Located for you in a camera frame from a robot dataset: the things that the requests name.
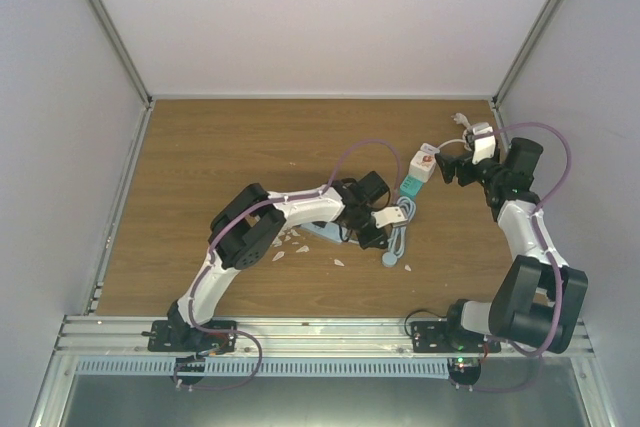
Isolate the white coiled power cable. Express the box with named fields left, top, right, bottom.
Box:
left=434, top=111, right=489, bottom=153

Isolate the white cube socket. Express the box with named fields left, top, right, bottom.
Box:
left=408, top=143, right=439, bottom=184

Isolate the aluminium front rail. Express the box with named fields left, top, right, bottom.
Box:
left=55, top=314, right=596, bottom=358

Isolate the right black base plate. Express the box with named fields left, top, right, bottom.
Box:
left=409, top=320, right=501, bottom=355

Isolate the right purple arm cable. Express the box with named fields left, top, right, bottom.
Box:
left=452, top=121, right=574, bottom=393

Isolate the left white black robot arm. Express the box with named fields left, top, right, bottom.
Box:
left=167, top=171, right=391, bottom=351

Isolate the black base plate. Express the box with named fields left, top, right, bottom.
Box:
left=142, top=319, right=237, bottom=354
left=409, top=320, right=501, bottom=355

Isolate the light blue power strip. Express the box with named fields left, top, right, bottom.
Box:
left=299, top=222, right=358, bottom=244

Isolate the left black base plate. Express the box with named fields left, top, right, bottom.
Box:
left=142, top=319, right=237, bottom=354

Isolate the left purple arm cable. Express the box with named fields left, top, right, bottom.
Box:
left=172, top=139, right=406, bottom=393

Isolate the grey slotted cable duct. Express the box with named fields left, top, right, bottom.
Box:
left=75, top=356, right=449, bottom=380

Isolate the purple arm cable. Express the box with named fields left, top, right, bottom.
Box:
left=172, top=139, right=406, bottom=393
left=452, top=121, right=574, bottom=393

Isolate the left aluminium frame post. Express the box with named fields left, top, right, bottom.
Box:
left=86, top=0, right=153, bottom=110

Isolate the aluminium frame post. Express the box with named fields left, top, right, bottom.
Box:
left=86, top=0, right=153, bottom=110
left=491, top=0, right=564, bottom=110

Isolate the right aluminium frame post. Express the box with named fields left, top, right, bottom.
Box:
left=491, top=0, right=564, bottom=110

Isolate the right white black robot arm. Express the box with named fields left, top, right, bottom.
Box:
left=435, top=137, right=588, bottom=355

